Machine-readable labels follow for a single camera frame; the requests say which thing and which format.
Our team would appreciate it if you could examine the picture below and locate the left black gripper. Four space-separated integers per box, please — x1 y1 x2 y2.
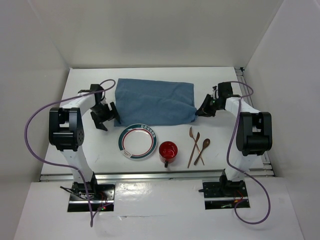
89 101 120 131

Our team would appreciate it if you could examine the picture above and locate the blue cloth placemat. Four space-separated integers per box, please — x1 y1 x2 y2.
114 78 197 127

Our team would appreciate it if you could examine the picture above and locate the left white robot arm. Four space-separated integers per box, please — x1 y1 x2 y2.
48 84 121 200

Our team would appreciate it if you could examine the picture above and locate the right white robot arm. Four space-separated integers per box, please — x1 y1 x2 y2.
195 81 273 197

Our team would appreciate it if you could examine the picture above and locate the copper spoon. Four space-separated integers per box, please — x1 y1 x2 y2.
194 138 211 166

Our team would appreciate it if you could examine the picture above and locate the white plate green red rim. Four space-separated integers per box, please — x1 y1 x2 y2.
118 123 158 162

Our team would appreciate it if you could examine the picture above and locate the red mug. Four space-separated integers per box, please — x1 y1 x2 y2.
158 141 178 168

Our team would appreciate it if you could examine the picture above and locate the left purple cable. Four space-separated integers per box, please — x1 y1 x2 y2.
23 78 116 228

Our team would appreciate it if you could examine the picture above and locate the aluminium rail front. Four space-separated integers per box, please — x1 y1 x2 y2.
39 169 275 182

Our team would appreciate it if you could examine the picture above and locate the aluminium rail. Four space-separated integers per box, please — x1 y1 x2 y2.
39 169 275 182
234 67 273 170

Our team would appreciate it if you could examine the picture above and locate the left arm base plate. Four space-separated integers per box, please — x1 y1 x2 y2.
60 183 116 213

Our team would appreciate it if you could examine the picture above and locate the aluminium rail right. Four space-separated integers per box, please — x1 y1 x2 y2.
234 67 273 170

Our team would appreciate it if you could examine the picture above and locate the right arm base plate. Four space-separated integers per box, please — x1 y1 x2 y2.
198 181 250 210

